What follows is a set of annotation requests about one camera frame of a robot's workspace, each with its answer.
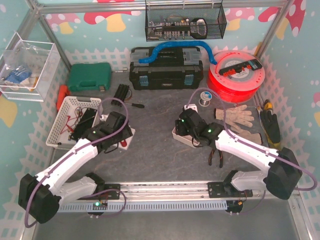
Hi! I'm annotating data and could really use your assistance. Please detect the black aluminium extrusion bar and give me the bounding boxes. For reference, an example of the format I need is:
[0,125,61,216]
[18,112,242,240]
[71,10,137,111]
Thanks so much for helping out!
[111,84,130,107]

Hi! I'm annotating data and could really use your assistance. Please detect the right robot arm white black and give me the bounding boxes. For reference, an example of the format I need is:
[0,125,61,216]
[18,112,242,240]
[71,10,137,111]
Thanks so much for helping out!
[179,108,302,200]

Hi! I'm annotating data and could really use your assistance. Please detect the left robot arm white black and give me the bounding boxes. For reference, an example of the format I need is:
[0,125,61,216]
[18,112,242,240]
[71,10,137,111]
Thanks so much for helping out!
[18,111,133,228]

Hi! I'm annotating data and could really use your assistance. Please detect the white tray of springs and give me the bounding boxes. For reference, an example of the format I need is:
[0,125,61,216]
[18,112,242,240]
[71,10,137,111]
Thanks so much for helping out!
[171,127,200,148]

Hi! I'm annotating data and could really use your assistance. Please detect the black device in basket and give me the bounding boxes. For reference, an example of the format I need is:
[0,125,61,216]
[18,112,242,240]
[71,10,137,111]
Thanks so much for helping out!
[69,108,97,142]

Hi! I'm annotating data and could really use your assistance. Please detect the white perforated plastic basket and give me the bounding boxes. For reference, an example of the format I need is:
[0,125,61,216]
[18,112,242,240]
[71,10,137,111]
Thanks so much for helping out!
[46,96,102,150]

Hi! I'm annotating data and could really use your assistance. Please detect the small black screwdriver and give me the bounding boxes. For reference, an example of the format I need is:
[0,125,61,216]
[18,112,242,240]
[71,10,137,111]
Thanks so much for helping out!
[125,102,145,109]

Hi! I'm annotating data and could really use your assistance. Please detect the brown kapton tape roll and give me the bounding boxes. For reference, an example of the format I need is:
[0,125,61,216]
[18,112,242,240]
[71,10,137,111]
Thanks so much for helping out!
[125,89,133,101]

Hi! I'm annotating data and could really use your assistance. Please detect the green plastic tool case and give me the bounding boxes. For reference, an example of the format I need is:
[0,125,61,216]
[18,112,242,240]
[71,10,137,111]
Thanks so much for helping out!
[66,62,112,92]

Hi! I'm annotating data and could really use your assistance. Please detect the white knit glove upper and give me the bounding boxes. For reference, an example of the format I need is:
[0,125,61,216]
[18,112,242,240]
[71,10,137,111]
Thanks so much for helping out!
[214,104,255,129]

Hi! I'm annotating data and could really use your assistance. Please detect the white knit glove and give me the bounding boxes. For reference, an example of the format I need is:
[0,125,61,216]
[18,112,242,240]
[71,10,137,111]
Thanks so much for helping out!
[230,126,263,145]
[214,104,255,129]

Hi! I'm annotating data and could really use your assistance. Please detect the black plastic toolbox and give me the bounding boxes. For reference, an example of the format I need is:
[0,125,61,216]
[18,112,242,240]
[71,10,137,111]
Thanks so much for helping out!
[129,46,204,91]

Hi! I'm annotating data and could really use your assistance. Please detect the white knit glove lower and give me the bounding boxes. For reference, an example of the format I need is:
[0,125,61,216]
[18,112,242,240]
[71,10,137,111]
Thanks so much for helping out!
[230,126,263,145]

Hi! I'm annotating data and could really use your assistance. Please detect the red filament spool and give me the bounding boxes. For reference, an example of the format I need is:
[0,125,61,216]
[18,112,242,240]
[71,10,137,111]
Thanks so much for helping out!
[206,50,266,104]

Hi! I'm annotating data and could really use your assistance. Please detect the black rubber glove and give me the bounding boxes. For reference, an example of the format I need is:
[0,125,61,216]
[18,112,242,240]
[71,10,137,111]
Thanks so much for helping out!
[260,110,281,144]

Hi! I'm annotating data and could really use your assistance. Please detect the black terminal strip red buttons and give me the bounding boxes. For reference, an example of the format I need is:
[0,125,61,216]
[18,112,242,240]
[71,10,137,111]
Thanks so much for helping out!
[218,59,263,77]

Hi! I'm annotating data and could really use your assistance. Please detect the blue white glove in box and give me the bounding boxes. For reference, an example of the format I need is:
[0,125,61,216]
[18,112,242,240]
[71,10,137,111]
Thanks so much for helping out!
[4,65,32,85]

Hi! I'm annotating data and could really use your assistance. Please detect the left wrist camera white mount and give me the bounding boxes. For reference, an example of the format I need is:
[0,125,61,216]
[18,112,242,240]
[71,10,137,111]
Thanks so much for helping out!
[99,114,109,122]

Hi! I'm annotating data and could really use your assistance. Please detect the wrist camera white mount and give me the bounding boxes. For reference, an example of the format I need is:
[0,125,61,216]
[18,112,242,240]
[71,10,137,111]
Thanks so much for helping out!
[182,104,198,112]
[99,114,109,122]

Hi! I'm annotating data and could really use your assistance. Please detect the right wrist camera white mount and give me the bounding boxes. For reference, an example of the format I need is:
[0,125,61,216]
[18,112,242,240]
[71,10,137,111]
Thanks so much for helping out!
[182,104,198,112]

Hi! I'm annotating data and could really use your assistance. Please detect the white peg base plate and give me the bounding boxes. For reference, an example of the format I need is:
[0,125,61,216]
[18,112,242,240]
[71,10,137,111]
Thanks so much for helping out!
[118,127,136,150]

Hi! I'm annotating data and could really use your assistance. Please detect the solder wire spool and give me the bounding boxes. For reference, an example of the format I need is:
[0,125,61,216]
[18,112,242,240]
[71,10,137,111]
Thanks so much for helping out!
[198,91,212,107]

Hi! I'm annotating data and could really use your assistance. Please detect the orange handled pliers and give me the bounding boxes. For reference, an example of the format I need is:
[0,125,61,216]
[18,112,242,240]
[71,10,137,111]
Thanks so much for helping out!
[208,148,225,169]

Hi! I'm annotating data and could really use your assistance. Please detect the orange tool handle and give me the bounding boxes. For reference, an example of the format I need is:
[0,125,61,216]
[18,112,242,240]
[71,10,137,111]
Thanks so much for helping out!
[56,84,70,111]

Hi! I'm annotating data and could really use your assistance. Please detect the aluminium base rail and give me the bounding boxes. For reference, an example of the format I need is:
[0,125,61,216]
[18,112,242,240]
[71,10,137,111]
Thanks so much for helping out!
[59,181,298,201]

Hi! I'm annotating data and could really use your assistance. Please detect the blue corrugated hose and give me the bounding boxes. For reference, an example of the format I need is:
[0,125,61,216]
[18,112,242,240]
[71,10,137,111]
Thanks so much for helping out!
[138,40,219,66]

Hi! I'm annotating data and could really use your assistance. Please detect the grey slotted cable duct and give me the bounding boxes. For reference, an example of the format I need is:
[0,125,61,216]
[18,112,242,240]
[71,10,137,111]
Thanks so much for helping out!
[58,200,228,213]

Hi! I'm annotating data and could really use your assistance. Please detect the clear acrylic wall box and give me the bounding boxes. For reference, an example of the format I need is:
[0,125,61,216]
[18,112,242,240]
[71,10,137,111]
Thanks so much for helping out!
[0,32,61,102]

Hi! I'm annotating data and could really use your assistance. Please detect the black wire mesh basket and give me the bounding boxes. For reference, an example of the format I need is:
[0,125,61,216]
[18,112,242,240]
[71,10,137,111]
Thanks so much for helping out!
[145,0,227,42]

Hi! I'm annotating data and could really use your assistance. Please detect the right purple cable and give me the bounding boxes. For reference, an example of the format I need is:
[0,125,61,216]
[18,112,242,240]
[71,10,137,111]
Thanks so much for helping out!
[186,87,318,216]

